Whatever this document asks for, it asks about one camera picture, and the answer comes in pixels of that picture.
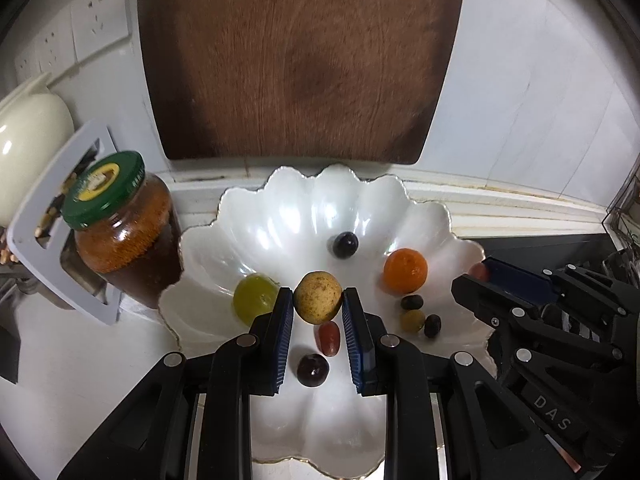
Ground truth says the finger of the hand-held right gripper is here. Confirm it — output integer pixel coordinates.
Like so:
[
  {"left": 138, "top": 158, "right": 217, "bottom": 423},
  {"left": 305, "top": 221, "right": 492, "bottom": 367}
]
[
  {"left": 482, "top": 256, "right": 631, "bottom": 321},
  {"left": 451, "top": 275, "right": 626, "bottom": 361}
]

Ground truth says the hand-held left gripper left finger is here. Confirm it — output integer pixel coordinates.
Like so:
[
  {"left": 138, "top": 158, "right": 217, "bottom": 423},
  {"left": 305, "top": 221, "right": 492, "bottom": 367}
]
[{"left": 57, "top": 287, "right": 296, "bottom": 480}]

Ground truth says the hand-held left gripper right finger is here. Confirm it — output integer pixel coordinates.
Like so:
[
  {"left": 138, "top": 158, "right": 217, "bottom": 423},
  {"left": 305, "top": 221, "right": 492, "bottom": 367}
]
[{"left": 341, "top": 287, "right": 583, "bottom": 480}]

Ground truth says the dark purple grape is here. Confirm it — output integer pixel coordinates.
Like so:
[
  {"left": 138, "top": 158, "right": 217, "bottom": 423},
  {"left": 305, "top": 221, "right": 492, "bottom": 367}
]
[
  {"left": 296, "top": 353, "right": 329, "bottom": 387},
  {"left": 333, "top": 231, "right": 359, "bottom": 260}
]

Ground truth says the green grape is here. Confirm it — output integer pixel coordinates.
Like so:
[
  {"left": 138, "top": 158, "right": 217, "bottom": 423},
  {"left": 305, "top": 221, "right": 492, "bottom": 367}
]
[{"left": 232, "top": 273, "right": 280, "bottom": 326}]

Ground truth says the yellow-brown round fruit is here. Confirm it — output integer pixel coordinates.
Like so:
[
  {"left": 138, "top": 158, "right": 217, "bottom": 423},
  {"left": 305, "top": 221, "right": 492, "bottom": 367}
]
[{"left": 293, "top": 271, "right": 344, "bottom": 324}]

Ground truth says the orange mandarin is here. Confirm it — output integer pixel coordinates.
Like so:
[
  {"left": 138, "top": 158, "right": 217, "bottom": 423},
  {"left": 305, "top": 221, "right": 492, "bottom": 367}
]
[{"left": 383, "top": 248, "right": 429, "bottom": 295}]

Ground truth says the white scalloped ceramic bowl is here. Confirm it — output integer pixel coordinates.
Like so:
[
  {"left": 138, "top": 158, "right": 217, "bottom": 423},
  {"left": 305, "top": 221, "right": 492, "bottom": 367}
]
[{"left": 159, "top": 162, "right": 498, "bottom": 478}]

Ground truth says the glass jar with green lid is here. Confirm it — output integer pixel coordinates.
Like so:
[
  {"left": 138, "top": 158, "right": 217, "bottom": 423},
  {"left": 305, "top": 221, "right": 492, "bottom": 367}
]
[{"left": 61, "top": 151, "right": 183, "bottom": 310}]

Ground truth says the white shelf rack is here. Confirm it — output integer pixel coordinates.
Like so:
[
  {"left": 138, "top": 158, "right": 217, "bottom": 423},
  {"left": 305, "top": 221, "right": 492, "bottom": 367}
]
[{"left": 0, "top": 119, "right": 123, "bottom": 327}]

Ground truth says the black knife block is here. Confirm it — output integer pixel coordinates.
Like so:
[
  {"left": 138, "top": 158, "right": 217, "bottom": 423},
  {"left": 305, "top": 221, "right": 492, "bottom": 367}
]
[{"left": 0, "top": 310, "right": 22, "bottom": 386}]

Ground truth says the dark wooden cutting board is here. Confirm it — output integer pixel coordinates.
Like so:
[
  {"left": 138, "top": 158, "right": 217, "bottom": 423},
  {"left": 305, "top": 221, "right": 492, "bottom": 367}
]
[{"left": 136, "top": 0, "right": 468, "bottom": 166}]

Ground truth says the cream ceramic teapot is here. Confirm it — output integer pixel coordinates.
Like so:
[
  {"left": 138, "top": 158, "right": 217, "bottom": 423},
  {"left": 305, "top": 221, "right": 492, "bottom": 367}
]
[{"left": 0, "top": 72, "right": 76, "bottom": 226}]

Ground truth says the black wire spice rack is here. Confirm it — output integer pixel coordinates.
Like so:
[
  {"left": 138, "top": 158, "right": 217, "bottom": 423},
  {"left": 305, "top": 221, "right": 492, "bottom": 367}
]
[{"left": 602, "top": 150, "right": 640, "bottom": 251}]

